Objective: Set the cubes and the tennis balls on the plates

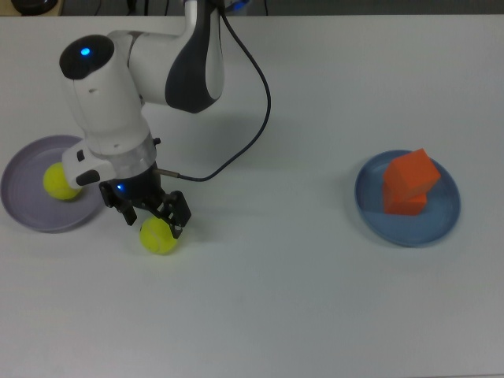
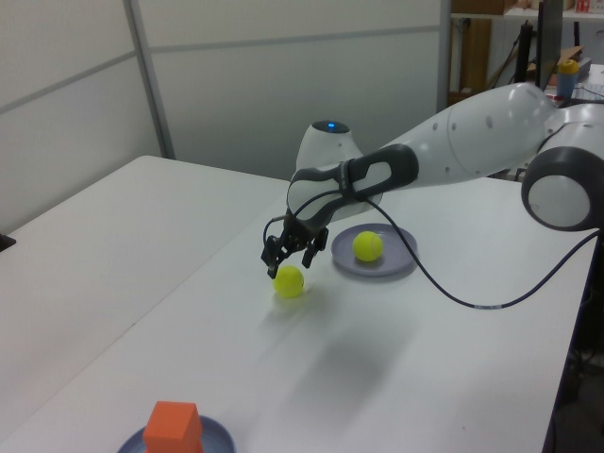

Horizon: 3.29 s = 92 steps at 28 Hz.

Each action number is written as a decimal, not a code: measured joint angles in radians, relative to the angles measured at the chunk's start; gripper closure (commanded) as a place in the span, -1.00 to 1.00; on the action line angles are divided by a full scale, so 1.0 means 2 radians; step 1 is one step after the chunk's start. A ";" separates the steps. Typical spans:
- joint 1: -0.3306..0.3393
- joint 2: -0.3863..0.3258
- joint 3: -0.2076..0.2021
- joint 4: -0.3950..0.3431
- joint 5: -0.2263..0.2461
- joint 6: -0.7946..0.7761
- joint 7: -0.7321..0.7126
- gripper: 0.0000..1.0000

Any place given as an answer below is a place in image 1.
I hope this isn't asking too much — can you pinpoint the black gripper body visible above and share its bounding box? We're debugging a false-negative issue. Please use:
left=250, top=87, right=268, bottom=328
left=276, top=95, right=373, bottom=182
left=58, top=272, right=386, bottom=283
left=112, top=163, right=171, bottom=209

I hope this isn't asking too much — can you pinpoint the yellow tennis ball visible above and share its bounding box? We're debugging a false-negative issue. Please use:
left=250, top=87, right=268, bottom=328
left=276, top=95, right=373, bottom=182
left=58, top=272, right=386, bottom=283
left=42, top=161, right=83, bottom=202
left=138, top=217, right=180, bottom=256

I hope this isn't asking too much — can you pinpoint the orange foam cube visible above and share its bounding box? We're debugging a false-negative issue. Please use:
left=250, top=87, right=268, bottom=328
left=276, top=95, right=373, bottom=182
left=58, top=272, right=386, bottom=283
left=382, top=147, right=442, bottom=196
left=382, top=184, right=429, bottom=217

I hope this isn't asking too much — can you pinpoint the lilac round plate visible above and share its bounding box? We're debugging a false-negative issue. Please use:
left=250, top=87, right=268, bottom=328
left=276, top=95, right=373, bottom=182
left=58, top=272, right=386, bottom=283
left=0, top=135, right=112, bottom=234

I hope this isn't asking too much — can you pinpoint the black round object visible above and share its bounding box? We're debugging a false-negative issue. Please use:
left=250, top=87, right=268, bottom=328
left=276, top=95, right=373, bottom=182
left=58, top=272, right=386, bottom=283
left=9, top=0, right=60, bottom=12

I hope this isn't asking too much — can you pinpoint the blue round plate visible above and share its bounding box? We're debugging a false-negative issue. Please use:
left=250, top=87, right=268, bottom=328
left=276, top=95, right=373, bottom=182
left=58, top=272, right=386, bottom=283
left=353, top=148, right=461, bottom=249

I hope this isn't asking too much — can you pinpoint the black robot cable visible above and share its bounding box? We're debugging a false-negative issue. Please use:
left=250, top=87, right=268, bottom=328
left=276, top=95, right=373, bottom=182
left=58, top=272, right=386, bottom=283
left=155, top=2, right=272, bottom=183

